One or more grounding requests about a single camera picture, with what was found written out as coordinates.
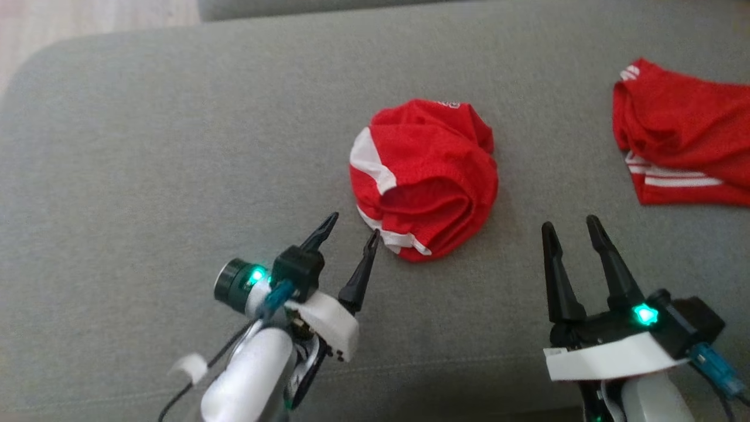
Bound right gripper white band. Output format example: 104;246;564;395
541;215;690;382

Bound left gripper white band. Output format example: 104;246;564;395
213;212;381;363

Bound red shorts white stripes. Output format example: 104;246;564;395
349;98;500;263

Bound red lettered basketball jersey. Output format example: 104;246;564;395
612;57;750;207

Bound large grey sofa seat cushion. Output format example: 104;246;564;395
0;0;750;422

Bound right camera cable blue plug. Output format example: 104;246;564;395
687;342;750;408

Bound white cable tag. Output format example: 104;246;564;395
169;353;209;385

